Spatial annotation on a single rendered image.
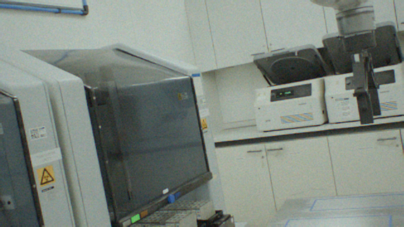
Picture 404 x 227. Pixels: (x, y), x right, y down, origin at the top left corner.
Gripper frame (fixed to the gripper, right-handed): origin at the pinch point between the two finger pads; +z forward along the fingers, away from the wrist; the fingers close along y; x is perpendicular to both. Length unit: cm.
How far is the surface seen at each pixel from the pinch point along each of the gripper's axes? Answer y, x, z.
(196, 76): 49, 75, -20
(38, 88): -35, 75, -22
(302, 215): 37, 35, 38
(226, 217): 37, 67, 39
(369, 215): 35, 11, 38
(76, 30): 100, 186, -66
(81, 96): -20, 75, -18
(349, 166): 219, 56, 62
